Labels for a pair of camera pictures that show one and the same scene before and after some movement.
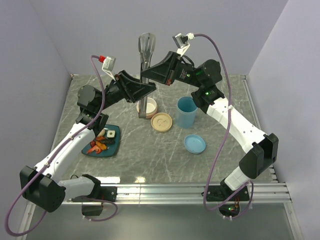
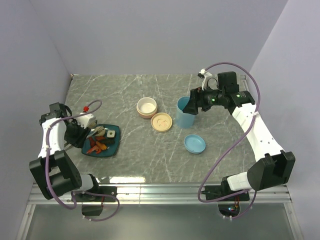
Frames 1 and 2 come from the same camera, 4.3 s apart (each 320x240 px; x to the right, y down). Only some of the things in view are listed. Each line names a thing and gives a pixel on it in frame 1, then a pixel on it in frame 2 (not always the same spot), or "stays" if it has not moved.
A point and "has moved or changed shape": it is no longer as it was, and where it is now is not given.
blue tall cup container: x=186 y=111 stays
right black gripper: x=166 y=71 to x=197 y=99
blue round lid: x=194 y=144 stays
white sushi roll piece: x=110 y=133 stays
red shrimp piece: x=96 y=148 stays
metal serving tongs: x=147 y=43 has moved or changed shape
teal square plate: x=114 y=148 stays
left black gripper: x=132 y=89 to x=78 y=140
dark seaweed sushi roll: x=108 y=141 stays
